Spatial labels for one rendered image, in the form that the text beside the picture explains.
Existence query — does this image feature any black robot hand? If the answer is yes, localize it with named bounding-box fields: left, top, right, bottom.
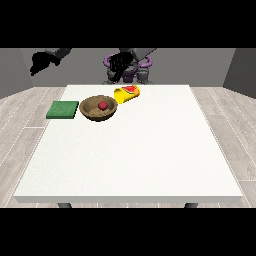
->
left=29, top=50, right=62, bottom=77
left=109, top=49, right=136, bottom=83

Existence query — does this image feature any yellow cup with melon print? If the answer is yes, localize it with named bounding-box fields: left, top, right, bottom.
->
left=113, top=85, right=141, bottom=105

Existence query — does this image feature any green square pad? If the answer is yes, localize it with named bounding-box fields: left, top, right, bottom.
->
left=45, top=100, right=80, bottom=120

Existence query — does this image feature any brown wooden bowl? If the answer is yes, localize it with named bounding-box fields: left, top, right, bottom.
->
left=79, top=95, right=119, bottom=123

